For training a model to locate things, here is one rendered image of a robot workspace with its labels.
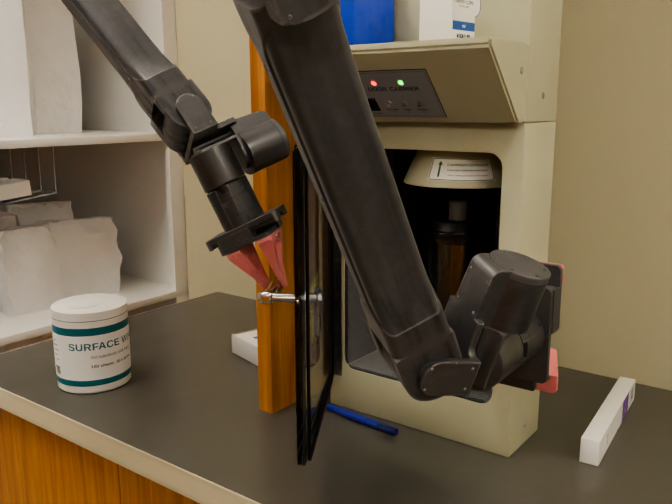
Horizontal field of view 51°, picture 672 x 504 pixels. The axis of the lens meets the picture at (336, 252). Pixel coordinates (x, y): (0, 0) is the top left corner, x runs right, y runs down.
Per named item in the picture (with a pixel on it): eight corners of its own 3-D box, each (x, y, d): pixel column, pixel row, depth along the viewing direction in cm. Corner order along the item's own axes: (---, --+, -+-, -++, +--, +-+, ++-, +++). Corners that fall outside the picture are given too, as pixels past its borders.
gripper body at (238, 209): (224, 246, 97) (199, 197, 96) (289, 215, 95) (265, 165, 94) (210, 256, 90) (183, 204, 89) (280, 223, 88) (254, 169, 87)
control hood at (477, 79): (327, 120, 110) (327, 53, 108) (527, 123, 91) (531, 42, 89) (278, 122, 101) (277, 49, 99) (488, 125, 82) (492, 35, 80)
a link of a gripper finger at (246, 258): (262, 293, 98) (231, 232, 96) (308, 272, 96) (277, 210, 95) (250, 307, 91) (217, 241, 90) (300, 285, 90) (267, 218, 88)
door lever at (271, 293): (311, 291, 96) (311, 272, 95) (299, 311, 86) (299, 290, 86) (272, 290, 96) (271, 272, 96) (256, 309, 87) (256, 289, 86)
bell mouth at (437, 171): (438, 174, 121) (438, 142, 120) (537, 180, 111) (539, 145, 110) (381, 183, 107) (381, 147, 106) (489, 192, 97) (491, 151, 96)
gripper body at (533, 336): (558, 285, 72) (530, 301, 66) (552, 379, 74) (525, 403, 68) (498, 276, 76) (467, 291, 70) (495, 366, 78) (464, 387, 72)
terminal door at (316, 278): (332, 378, 117) (331, 133, 109) (303, 472, 87) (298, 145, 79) (327, 378, 117) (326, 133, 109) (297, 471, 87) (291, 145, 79)
